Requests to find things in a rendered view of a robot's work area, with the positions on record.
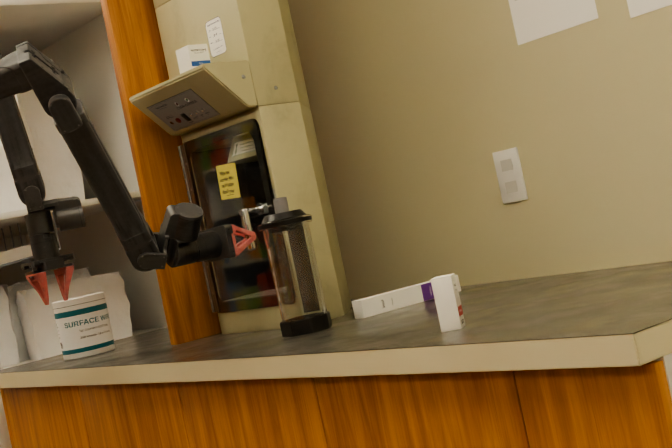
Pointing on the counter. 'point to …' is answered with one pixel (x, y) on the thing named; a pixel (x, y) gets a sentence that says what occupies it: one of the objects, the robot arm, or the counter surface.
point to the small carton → (192, 56)
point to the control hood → (224, 94)
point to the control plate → (167, 109)
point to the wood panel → (164, 157)
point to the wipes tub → (83, 326)
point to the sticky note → (228, 181)
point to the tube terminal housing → (282, 61)
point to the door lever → (250, 220)
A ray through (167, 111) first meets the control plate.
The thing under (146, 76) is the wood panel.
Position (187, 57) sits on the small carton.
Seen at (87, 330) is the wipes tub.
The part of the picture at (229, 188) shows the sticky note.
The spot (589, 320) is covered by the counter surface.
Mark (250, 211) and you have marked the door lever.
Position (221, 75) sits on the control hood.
